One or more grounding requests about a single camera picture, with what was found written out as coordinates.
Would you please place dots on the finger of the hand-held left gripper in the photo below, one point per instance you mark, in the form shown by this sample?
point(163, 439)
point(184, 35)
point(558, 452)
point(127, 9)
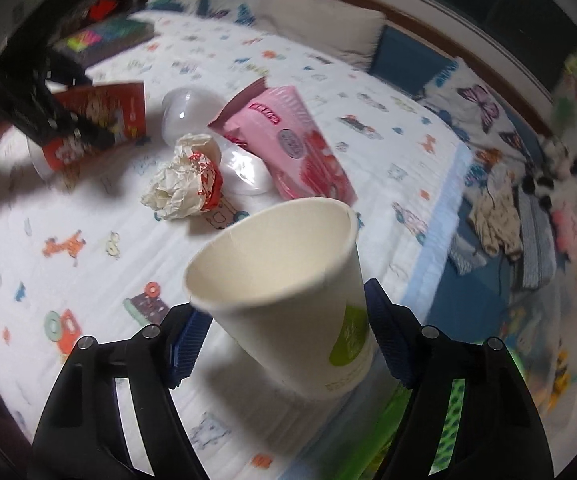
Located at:
point(68, 70)
point(76, 122)

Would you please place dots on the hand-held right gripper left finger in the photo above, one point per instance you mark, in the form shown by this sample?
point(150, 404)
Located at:
point(188, 350)

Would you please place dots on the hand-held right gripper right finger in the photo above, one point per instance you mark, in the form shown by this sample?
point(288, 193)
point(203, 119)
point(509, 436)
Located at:
point(391, 335)

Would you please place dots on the red printed plastic cup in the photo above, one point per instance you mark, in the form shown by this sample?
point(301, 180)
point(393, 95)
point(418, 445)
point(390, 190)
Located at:
point(123, 110)

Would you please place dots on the green plastic basket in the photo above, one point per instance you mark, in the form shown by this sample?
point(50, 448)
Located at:
point(448, 425)

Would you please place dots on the white paper cup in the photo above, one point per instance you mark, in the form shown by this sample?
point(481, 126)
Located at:
point(268, 270)

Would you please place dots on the pink snack packet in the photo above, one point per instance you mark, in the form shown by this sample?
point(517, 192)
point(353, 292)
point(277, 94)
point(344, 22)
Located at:
point(293, 150)

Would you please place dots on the colourful marker box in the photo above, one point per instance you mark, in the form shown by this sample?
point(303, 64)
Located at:
point(108, 35)

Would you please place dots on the crumpled white red wrapper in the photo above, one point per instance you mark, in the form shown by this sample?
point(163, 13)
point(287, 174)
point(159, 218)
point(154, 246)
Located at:
point(178, 185)

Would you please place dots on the beige printed garment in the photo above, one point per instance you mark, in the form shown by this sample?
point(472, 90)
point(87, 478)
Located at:
point(495, 210)

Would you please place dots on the small butterfly print pillow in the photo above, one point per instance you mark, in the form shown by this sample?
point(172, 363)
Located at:
point(228, 5)

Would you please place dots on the folded blue patterned cloth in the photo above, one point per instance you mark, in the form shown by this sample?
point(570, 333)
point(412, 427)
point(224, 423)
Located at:
point(538, 240)

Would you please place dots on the pink plush toy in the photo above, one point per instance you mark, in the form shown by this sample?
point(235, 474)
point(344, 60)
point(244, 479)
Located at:
point(565, 230)

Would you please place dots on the black and white cow plush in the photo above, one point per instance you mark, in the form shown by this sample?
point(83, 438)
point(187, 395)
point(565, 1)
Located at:
point(558, 165)

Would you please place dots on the large butterfly print pillow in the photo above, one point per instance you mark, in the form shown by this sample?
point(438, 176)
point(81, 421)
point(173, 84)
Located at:
point(483, 105)

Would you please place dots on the beige pillow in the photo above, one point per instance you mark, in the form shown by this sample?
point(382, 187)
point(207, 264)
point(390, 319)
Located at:
point(328, 25)

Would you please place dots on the artificial flowers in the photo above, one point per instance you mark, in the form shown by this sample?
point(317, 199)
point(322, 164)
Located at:
point(575, 67)

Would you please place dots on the brown wooden rail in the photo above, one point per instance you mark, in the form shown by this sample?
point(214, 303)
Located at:
point(418, 15)

